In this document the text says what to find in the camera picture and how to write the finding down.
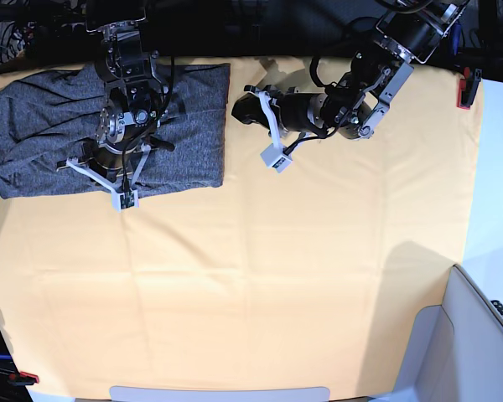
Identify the red black clamp right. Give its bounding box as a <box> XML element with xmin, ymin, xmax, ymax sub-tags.
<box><xmin>457</xmin><ymin>67</ymin><xmax>482</xmax><ymax>110</ymax></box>

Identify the grey long-sleeve shirt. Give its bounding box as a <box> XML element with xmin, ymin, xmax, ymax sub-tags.
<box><xmin>0</xmin><ymin>64</ymin><xmax>231</xmax><ymax>199</ymax></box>

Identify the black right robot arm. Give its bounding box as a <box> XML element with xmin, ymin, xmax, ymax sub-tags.
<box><xmin>57</xmin><ymin>1</ymin><xmax>174</xmax><ymax>209</ymax></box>

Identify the red black clamp left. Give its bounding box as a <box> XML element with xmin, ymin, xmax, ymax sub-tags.
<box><xmin>8</xmin><ymin>372</ymin><xmax>39</xmax><ymax>386</ymax></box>

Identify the grey tray edge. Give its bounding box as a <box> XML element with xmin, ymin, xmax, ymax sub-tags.
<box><xmin>109</xmin><ymin>386</ymin><xmax>330</xmax><ymax>402</ymax></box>

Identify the red black clamp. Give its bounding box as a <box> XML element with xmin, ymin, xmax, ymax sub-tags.
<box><xmin>457</xmin><ymin>67</ymin><xmax>482</xmax><ymax>110</ymax></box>
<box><xmin>8</xmin><ymin>372</ymin><xmax>39</xmax><ymax>386</ymax></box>

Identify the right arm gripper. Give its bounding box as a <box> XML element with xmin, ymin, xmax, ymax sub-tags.
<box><xmin>56</xmin><ymin>137</ymin><xmax>175</xmax><ymax>193</ymax></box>

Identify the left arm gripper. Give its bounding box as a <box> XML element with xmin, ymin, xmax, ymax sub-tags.
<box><xmin>231</xmin><ymin>85</ymin><xmax>331</xmax><ymax>139</ymax></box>

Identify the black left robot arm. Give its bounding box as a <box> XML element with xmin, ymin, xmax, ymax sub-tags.
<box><xmin>231</xmin><ymin>1</ymin><xmax>468</xmax><ymax>155</ymax></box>

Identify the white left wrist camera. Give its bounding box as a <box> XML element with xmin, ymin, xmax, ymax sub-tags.
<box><xmin>261</xmin><ymin>143</ymin><xmax>293</xmax><ymax>173</ymax></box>

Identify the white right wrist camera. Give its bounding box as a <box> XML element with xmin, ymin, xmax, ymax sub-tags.
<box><xmin>111</xmin><ymin>189</ymin><xmax>139</xmax><ymax>212</ymax></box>

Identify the white cardboard box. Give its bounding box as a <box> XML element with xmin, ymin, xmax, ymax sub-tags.
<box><xmin>391</xmin><ymin>265</ymin><xmax>503</xmax><ymax>401</ymax></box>

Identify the yellow table cloth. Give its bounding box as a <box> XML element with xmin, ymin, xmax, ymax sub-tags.
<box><xmin>0</xmin><ymin>66</ymin><xmax>484</xmax><ymax>399</ymax></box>

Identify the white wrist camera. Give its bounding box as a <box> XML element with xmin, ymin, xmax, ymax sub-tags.
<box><xmin>261</xmin><ymin>143</ymin><xmax>293</xmax><ymax>173</ymax></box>
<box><xmin>111</xmin><ymin>189</ymin><xmax>139</xmax><ymax>212</ymax></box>

